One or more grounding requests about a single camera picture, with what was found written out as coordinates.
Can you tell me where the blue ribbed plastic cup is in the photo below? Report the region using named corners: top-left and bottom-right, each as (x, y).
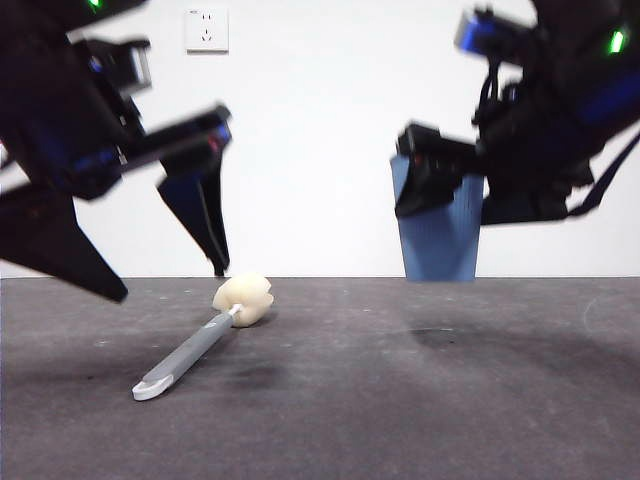
top-left (391, 154), bottom-right (485, 284)

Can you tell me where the grey handled sponge cup brush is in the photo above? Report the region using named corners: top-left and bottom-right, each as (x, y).
top-left (132, 272), bottom-right (275, 403)

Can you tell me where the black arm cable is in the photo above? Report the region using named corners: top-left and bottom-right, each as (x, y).
top-left (567, 134), bottom-right (640, 217)

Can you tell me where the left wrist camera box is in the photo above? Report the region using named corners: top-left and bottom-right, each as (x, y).
top-left (87, 37), bottom-right (153, 95)

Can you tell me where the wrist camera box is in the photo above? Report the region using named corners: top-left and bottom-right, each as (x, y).
top-left (87, 37), bottom-right (153, 95)
top-left (453, 7), bottom-right (507, 54)

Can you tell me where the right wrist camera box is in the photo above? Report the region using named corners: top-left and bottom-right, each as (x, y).
top-left (453, 7), bottom-right (507, 54)

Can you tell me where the white wall socket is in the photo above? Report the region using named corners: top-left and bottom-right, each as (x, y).
top-left (185, 8), bottom-right (230, 54)

